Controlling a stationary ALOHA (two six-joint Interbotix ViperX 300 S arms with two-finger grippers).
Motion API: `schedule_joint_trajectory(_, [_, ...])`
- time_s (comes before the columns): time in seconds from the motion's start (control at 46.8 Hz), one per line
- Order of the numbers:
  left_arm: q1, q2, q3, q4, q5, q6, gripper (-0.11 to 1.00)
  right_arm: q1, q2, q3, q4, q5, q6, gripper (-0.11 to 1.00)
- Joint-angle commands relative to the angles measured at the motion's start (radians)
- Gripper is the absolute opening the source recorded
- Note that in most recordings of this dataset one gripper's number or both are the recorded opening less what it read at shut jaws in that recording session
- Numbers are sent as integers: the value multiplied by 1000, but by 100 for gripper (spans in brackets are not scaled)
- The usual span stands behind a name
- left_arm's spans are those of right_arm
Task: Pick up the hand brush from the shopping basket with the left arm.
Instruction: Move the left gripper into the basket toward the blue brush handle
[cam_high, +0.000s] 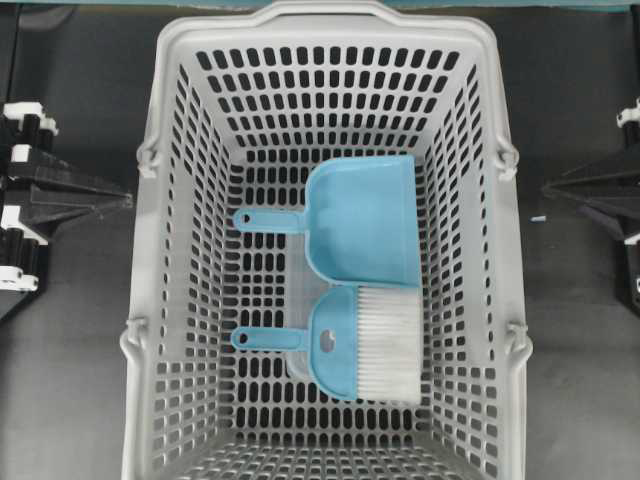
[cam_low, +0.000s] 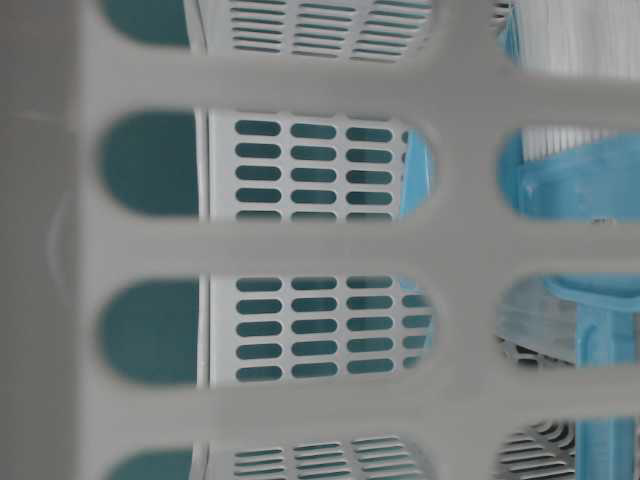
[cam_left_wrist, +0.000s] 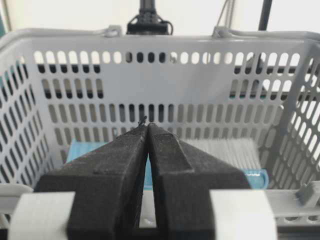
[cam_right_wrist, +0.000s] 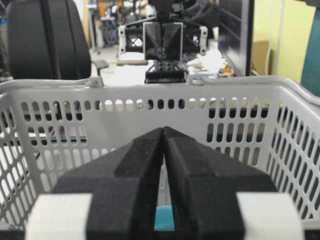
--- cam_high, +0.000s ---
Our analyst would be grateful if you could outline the black cable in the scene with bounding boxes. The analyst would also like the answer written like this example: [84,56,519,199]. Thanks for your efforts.
[4,0,25,104]

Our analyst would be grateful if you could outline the blue plastic dustpan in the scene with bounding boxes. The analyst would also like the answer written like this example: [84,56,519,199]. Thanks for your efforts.
[233,155,421,288]

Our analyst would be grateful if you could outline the blue hand brush white bristles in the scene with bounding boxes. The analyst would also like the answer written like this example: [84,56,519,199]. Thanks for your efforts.
[230,286,423,405]

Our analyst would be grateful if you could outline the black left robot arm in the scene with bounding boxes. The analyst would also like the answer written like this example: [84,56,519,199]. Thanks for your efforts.
[1,102,133,322]

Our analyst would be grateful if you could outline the grey plastic shopping basket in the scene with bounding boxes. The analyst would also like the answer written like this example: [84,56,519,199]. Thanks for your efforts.
[120,1,533,479]

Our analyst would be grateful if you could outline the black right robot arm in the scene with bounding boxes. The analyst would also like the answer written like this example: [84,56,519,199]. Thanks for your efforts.
[542,105,639,311]

